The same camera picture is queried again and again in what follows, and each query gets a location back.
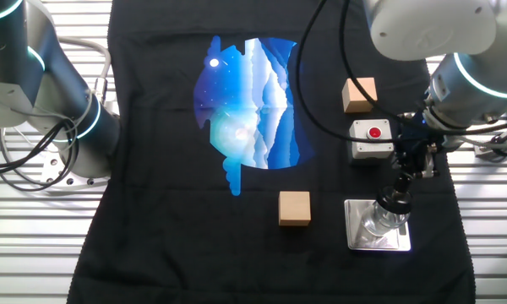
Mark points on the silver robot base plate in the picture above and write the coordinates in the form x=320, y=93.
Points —
x=52, y=162

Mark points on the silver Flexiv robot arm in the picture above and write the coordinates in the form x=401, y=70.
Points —
x=426, y=25

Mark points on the silver digital scale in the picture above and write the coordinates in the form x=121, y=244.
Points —
x=355, y=240

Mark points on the black cloth with blue print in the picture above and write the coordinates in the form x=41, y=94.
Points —
x=152, y=232

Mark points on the light wooden cube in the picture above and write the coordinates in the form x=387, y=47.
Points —
x=350, y=101
x=294, y=209

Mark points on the small silver bracket device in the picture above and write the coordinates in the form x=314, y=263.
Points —
x=490, y=150

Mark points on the white box with red button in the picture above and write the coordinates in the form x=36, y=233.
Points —
x=363, y=150

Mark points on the clear glass jar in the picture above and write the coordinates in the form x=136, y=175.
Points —
x=380, y=221

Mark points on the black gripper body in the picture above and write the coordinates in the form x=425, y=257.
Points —
x=416, y=139

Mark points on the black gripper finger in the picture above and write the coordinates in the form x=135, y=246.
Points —
x=402, y=169
x=426, y=169

